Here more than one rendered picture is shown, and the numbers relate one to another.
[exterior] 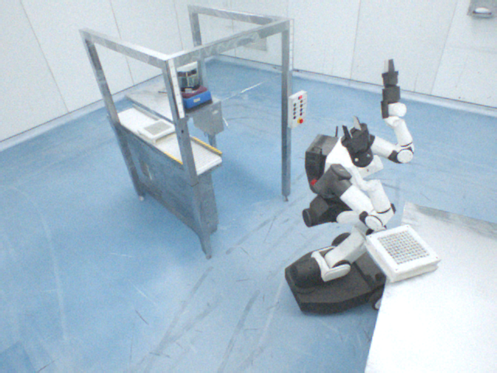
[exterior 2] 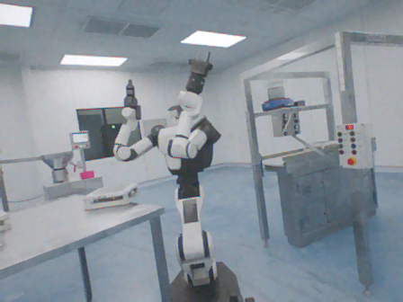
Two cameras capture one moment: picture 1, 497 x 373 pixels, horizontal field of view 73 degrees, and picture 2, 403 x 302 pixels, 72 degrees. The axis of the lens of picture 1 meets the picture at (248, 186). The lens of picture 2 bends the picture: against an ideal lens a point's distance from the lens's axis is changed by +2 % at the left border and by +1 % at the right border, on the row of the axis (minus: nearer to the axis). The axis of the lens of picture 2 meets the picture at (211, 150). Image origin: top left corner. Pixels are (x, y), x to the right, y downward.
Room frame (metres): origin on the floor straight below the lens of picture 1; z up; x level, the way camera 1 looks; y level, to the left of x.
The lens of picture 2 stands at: (2.01, -2.16, 1.16)
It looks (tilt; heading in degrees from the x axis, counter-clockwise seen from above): 4 degrees down; 102
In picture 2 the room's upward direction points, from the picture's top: 8 degrees counter-clockwise
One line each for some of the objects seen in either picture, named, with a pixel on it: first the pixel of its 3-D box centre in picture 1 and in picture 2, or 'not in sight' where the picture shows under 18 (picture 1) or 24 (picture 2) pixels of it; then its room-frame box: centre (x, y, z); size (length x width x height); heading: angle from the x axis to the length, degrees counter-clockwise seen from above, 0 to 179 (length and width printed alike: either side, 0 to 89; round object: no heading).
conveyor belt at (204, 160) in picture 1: (158, 137); (323, 152); (2.52, 0.72, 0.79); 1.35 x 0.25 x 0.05; 41
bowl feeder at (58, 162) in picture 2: not in sight; (64, 166); (-0.65, 0.94, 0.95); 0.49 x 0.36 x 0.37; 49
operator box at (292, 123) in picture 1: (297, 109); (354, 146); (2.48, -0.44, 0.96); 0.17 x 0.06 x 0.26; 131
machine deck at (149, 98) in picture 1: (171, 99); (290, 111); (2.22, 0.48, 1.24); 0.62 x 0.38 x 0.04; 41
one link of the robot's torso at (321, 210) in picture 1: (328, 208); (189, 186); (1.46, -0.46, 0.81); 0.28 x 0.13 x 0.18; 104
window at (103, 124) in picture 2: not in sight; (111, 131); (-1.57, 3.69, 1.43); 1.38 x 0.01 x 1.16; 49
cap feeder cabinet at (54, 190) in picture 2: not in sight; (76, 208); (-0.58, 0.94, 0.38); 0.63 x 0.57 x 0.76; 49
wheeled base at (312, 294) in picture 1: (333, 270); (202, 284); (1.48, -0.56, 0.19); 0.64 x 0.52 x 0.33; 104
